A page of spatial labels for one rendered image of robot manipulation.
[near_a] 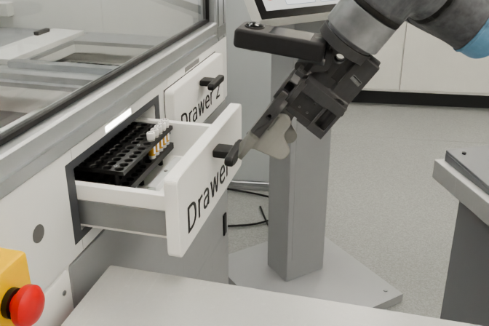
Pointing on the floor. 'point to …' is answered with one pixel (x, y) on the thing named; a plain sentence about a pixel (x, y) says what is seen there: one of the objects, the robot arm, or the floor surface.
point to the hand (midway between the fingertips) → (244, 142)
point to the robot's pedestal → (466, 250)
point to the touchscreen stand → (305, 225)
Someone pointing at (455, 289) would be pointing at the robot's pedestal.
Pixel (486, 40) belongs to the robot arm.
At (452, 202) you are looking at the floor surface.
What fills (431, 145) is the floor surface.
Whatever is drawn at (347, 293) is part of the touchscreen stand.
